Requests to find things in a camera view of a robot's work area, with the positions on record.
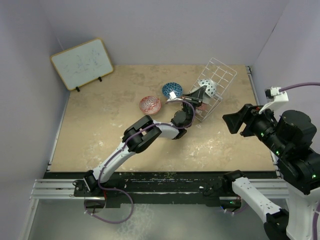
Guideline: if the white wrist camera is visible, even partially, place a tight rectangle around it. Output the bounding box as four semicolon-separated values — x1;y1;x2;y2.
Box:
258;87;289;115
166;91;180;104

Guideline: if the white bowl green pattern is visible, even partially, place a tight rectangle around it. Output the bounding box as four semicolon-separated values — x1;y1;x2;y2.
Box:
202;95;212;105

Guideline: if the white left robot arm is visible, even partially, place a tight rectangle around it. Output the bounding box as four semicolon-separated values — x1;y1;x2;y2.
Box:
83;85;207;196

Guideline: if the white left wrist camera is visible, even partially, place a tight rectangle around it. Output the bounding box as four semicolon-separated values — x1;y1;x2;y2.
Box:
166;91;180;104

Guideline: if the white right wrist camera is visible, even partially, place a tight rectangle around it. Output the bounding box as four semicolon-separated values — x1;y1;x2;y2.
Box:
258;87;289;115

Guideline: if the small whiteboard yellow frame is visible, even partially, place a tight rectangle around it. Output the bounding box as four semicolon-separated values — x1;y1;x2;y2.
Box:
50;38;114;91

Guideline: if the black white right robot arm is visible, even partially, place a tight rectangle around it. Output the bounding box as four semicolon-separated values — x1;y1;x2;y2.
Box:
222;104;320;240

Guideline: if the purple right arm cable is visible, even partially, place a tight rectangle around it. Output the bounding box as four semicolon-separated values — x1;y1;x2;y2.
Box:
279;82;320;91

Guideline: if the blue triangle pattern bowl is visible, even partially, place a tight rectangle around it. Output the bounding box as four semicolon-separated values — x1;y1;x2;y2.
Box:
162;82;183;99

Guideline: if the blue floral pattern bowl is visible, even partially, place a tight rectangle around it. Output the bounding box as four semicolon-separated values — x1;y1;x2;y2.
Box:
197;78;218;98

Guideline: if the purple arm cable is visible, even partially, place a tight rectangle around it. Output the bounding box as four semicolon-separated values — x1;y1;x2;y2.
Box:
279;82;320;91
83;98;196;225

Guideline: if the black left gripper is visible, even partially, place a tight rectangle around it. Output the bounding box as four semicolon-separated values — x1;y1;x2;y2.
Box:
180;86;206;128

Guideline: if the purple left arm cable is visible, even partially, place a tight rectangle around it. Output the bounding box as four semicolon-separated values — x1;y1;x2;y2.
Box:
83;98;196;225

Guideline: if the white wire dish rack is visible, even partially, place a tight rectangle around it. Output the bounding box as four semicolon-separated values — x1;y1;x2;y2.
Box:
190;57;238;122

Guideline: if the white bowl maroon pattern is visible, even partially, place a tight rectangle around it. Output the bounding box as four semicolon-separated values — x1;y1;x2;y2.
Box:
195;109;203;118

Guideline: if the orange floral pattern bowl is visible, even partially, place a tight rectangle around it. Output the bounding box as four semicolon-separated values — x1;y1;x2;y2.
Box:
196;103;207;111

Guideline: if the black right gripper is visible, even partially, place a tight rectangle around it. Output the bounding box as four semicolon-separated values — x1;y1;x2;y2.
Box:
222;101;287;155

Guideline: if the red rimmed bowl underneath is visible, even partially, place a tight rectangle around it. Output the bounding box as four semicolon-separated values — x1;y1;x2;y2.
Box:
139;96;162;116

